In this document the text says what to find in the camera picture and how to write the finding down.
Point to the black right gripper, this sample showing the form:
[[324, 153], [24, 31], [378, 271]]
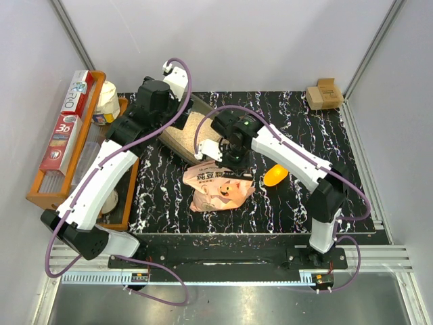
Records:
[[240, 167]]

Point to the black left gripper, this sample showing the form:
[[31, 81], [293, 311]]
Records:
[[179, 122]]

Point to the yellow plastic litter scoop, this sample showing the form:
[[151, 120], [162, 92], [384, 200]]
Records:
[[275, 175]]

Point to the pink cat litter bag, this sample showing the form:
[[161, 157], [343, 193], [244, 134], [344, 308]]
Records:
[[215, 189]]

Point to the grey plastic litter box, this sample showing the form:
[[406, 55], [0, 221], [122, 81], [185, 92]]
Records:
[[181, 142]]

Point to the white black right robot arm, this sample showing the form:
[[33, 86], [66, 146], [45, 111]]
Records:
[[327, 191]]

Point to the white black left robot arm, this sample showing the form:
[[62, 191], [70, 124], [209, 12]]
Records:
[[159, 104]]

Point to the red white toothpaste box upper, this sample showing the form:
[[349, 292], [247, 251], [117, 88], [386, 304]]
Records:
[[78, 92]]

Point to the red white toothpaste box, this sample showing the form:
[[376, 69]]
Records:
[[61, 144], [78, 92]]

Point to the red white toothpaste box lower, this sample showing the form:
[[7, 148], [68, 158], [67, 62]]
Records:
[[61, 144]]

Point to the brown cardboard box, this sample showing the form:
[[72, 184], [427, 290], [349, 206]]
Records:
[[324, 96]]

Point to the white paper flour bag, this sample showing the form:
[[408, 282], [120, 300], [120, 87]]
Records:
[[108, 107]]

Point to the orange wooden rack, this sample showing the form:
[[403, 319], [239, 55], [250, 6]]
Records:
[[90, 105]]

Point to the clear plastic container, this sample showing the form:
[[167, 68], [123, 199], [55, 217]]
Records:
[[88, 155]]

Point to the white round cup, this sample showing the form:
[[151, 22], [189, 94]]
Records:
[[110, 203]]

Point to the orange wooden tray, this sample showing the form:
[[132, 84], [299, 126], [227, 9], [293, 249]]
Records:
[[118, 219]]

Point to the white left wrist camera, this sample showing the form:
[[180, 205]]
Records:
[[176, 78]]

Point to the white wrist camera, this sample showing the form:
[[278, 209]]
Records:
[[210, 149], [176, 78]]

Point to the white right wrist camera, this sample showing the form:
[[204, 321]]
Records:
[[210, 149]]

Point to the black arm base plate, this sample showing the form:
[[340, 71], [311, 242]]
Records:
[[287, 250]]

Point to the aluminium rail frame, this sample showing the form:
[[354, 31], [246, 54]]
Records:
[[381, 288]]

